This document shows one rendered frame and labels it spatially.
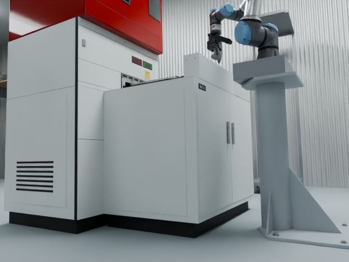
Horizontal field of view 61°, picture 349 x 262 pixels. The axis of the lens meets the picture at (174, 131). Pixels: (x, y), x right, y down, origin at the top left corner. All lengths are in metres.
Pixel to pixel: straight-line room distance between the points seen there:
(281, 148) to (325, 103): 2.44
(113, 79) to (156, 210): 0.88
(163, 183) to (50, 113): 0.80
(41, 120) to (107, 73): 0.50
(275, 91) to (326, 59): 2.52
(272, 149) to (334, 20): 2.88
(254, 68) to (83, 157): 1.05
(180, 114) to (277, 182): 0.62
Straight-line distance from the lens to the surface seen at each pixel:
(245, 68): 1.70
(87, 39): 1.90
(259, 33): 1.77
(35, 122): 2.03
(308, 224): 1.76
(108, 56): 2.00
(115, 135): 1.80
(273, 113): 1.69
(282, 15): 3.69
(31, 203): 2.06
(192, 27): 4.90
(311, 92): 4.12
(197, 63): 1.63
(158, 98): 1.63
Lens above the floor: 0.41
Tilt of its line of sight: 5 degrees up
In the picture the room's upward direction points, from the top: 1 degrees counter-clockwise
